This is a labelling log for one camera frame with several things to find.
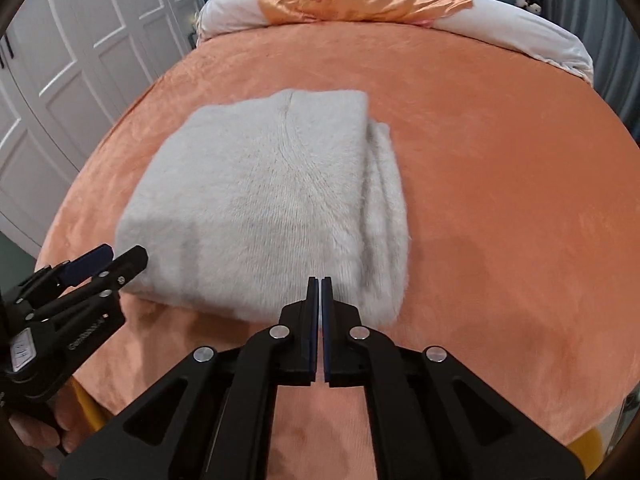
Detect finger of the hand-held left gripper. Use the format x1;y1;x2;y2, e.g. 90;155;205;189
15;243;114;308
25;245;150;323

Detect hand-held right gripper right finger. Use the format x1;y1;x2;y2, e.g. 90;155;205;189
321;276;586;480

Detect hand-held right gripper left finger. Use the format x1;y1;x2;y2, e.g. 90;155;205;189
60;276;321;480

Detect grey fluffy sweater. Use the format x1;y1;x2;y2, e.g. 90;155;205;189
114;88;412;327

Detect person's left hand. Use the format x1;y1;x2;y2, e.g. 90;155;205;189
9;411;65;477

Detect white wardrobe doors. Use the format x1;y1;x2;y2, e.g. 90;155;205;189
0;0;206;256

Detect orange plush blanket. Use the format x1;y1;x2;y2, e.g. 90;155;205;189
37;20;640;480

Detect white long pillow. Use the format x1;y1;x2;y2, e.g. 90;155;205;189
195;0;596;83

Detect grey curtain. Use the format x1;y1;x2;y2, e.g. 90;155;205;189
545;0;640;146

